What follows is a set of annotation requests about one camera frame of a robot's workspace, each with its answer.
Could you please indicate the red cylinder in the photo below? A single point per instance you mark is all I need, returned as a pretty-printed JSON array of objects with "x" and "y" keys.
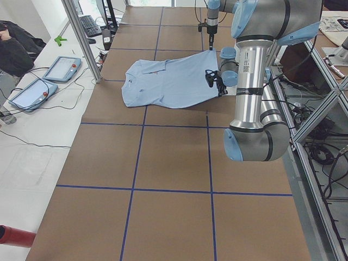
[{"x": 16, "y": 237}]

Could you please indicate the black keyboard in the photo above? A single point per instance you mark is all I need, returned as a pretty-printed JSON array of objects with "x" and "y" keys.
[{"x": 90, "y": 27}]

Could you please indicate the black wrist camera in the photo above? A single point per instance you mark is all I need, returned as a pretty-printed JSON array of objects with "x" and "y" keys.
[
  {"x": 201, "y": 26},
  {"x": 211, "y": 77}
]

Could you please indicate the green plastic clamp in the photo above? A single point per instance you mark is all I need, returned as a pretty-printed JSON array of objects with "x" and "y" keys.
[{"x": 59, "y": 39}]

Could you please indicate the aluminium frame rack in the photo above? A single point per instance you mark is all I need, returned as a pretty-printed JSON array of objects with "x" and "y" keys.
[{"x": 314, "y": 101}]

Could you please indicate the blue teach pendant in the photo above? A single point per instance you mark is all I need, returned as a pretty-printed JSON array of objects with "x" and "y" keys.
[
  {"x": 34, "y": 95},
  {"x": 63, "y": 69}
]

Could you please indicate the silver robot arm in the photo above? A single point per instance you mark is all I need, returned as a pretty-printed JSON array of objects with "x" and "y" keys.
[
  {"x": 213, "y": 9},
  {"x": 257, "y": 132}
]

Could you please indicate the light blue t-shirt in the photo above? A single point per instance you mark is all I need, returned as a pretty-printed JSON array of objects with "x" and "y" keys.
[{"x": 175, "y": 84}]

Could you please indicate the person in black jacket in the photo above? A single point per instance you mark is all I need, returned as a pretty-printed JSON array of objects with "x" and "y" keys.
[{"x": 19, "y": 49}]

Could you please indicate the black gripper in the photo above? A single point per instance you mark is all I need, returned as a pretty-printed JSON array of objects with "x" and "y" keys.
[
  {"x": 219, "y": 84},
  {"x": 211, "y": 29}
]

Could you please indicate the far blue teach pendant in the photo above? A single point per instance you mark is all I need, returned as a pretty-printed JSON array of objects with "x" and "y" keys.
[{"x": 63, "y": 69}]

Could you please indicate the printed white cloth bag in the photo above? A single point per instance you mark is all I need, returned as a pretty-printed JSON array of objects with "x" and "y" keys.
[{"x": 331, "y": 28}]

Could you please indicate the near blue teach pendant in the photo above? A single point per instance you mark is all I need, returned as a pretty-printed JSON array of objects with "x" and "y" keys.
[{"x": 34, "y": 95}]

